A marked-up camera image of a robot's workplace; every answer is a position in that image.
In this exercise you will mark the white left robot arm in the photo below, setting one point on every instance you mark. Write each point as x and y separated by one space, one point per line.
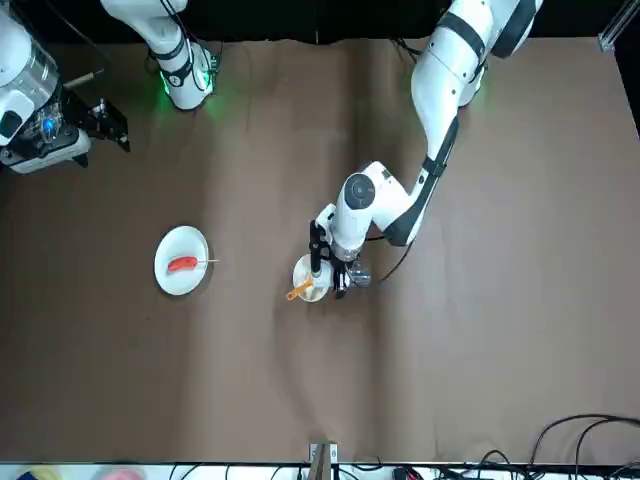
440 70

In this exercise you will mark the aluminium frame post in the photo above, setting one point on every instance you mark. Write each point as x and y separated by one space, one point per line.
617 27
322 462

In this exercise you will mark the white bowl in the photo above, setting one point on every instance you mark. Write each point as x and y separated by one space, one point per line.
322 292

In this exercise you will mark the red sausage on stick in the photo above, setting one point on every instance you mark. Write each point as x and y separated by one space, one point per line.
181 263

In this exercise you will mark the blue and yellow toy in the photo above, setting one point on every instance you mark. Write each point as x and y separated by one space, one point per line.
42 473

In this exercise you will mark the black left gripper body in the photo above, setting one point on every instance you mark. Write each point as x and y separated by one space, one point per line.
342 262

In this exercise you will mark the pink plate of food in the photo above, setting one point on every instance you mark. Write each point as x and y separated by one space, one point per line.
122 473

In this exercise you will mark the white plate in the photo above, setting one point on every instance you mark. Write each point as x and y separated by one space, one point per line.
175 281

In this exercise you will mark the yellow oil brush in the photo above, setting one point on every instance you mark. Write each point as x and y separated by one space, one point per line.
295 295

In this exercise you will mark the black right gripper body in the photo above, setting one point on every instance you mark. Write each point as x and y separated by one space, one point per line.
75 115

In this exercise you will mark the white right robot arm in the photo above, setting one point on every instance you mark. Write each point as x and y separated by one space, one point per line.
180 85

